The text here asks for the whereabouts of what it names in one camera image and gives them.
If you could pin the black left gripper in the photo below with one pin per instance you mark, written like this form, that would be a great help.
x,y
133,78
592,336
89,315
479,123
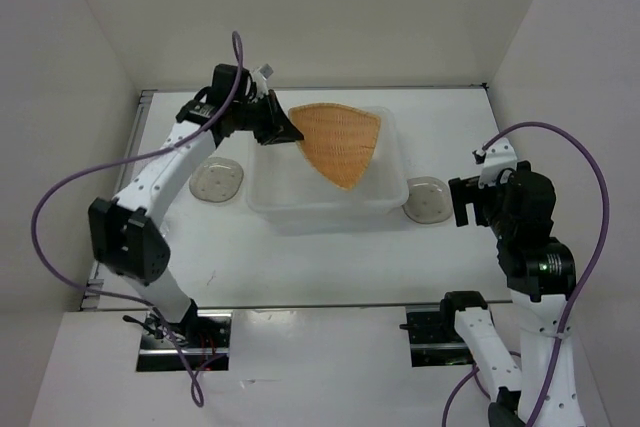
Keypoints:
x,y
281,131

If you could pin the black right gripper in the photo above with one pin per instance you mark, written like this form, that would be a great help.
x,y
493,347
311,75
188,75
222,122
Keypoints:
x,y
463,190

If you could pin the smoky glass plate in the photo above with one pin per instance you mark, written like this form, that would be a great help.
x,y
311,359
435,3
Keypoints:
x,y
216,180
429,201

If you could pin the woven bamboo fan tray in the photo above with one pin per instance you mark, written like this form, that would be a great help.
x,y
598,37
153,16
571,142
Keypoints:
x,y
339,140

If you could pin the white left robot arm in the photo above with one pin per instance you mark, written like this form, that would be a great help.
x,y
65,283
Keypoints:
x,y
125,231

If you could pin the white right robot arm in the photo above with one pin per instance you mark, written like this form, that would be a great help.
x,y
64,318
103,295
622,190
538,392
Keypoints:
x,y
541,389

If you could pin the translucent plastic bin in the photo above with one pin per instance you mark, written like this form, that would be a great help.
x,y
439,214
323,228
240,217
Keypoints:
x,y
282,186

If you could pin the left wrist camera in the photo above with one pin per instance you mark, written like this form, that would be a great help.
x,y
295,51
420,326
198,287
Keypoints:
x,y
260,76

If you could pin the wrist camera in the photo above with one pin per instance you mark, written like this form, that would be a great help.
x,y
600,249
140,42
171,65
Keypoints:
x,y
260,76
500,156

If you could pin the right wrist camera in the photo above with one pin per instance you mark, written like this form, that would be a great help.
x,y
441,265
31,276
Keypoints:
x,y
500,156

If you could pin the aluminium table edge rail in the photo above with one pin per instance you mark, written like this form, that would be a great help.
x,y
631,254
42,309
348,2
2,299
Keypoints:
x,y
100,272

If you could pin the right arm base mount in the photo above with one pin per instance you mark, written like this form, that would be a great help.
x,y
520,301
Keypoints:
x,y
432,342

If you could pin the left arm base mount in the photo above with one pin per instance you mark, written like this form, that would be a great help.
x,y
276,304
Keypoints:
x,y
207,350

